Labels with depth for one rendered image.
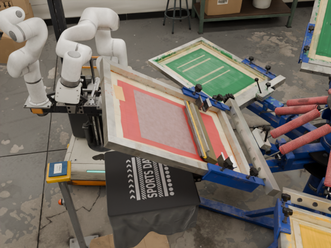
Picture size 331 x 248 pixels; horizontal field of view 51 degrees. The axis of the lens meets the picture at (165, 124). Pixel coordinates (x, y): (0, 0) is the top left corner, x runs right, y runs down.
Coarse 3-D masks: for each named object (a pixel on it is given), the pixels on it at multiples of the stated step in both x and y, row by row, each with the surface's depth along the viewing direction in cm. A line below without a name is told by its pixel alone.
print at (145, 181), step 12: (132, 168) 197; (144, 168) 198; (156, 168) 198; (168, 168) 198; (132, 180) 191; (144, 180) 191; (156, 180) 192; (168, 180) 192; (132, 192) 185; (144, 192) 185; (156, 192) 186; (168, 192) 186
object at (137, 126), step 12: (120, 108) 154; (132, 120) 153; (144, 120) 158; (156, 120) 164; (132, 132) 147; (144, 132) 151; (156, 132) 156; (168, 132) 162; (180, 132) 168; (156, 144) 150; (168, 144) 155; (180, 144) 161; (192, 144) 166; (216, 144) 179; (192, 156) 159; (216, 156) 171; (228, 156) 177
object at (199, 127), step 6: (192, 108) 182; (192, 114) 180; (198, 120) 174; (198, 126) 172; (192, 132) 174; (198, 132) 170; (204, 138) 165; (204, 144) 163; (198, 150) 165; (204, 150) 162
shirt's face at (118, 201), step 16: (112, 160) 202; (112, 176) 193; (176, 176) 194; (192, 176) 194; (112, 192) 185; (128, 192) 185; (176, 192) 186; (192, 192) 186; (112, 208) 178; (128, 208) 178; (144, 208) 178
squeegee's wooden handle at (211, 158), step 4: (196, 108) 187; (200, 116) 184; (200, 120) 181; (204, 128) 177; (204, 132) 174; (208, 136) 174; (208, 140) 171; (208, 144) 167; (212, 148) 168; (208, 152) 161; (212, 152) 165; (208, 156) 158; (212, 156) 161; (208, 160) 160; (212, 160) 161; (216, 160) 162
